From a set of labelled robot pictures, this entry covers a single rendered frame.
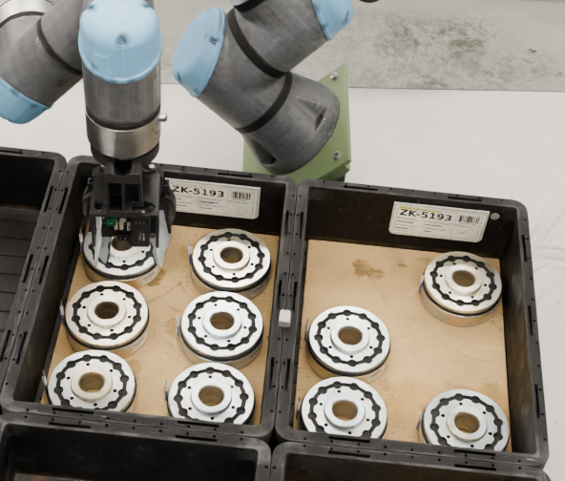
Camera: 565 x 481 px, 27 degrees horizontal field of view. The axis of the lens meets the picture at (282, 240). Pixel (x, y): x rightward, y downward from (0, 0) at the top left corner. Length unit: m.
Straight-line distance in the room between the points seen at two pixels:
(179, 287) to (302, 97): 0.34
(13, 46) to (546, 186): 0.97
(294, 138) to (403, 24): 1.71
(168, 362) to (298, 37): 0.46
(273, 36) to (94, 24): 0.51
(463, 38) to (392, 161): 1.46
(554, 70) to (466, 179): 1.43
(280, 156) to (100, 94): 0.59
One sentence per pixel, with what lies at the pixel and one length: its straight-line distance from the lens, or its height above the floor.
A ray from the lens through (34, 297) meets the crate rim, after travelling 1.38.
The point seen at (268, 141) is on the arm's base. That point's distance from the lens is 1.66.
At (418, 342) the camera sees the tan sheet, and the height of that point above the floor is 0.83.
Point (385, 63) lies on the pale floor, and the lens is 3.18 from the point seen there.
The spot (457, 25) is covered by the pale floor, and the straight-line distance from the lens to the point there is 3.36.
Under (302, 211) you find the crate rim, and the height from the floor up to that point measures 0.93.
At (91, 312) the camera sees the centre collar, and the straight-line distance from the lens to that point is 1.44.
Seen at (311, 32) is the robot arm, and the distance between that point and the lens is 1.56.
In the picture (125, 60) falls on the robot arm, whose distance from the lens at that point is 1.09.
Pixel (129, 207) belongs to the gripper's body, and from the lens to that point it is 1.21.
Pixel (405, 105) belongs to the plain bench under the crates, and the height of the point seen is 0.70.
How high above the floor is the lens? 2.00
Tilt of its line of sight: 48 degrees down
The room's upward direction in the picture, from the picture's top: 6 degrees clockwise
